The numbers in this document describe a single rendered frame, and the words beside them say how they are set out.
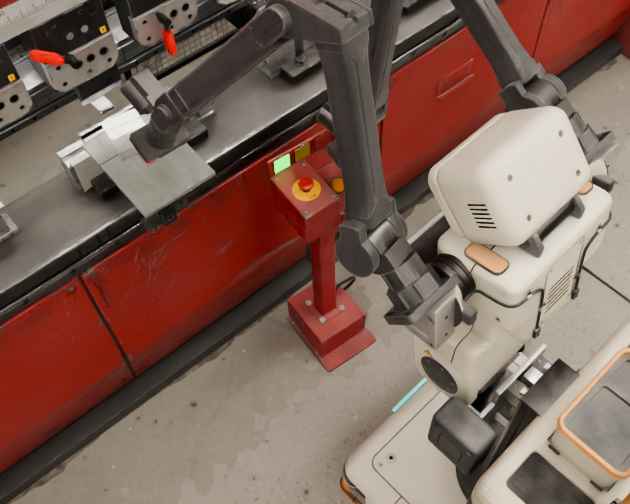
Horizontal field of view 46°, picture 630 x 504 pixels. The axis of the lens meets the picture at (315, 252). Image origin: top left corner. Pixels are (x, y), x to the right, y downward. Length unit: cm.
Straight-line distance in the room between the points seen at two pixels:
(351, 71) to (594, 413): 81
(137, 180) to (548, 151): 87
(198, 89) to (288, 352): 138
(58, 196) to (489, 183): 108
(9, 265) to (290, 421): 104
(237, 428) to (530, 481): 113
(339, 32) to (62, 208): 100
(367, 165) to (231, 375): 147
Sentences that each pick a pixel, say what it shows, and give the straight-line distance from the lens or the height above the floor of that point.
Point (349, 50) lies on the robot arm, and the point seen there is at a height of 156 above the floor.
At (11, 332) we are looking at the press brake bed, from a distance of 186.
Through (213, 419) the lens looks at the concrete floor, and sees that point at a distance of 242.
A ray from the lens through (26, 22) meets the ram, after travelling 151.
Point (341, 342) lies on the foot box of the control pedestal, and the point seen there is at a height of 3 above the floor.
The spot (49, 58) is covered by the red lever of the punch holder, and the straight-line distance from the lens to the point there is 151.
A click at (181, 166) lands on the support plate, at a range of 165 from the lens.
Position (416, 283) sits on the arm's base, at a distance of 118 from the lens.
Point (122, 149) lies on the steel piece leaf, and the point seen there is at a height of 100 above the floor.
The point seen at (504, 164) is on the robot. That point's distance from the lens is 114.
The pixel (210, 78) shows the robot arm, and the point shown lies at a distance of 124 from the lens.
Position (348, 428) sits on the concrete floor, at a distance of 238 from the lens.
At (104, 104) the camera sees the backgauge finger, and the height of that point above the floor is 100.
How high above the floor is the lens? 224
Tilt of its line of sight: 57 degrees down
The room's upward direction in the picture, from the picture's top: 3 degrees counter-clockwise
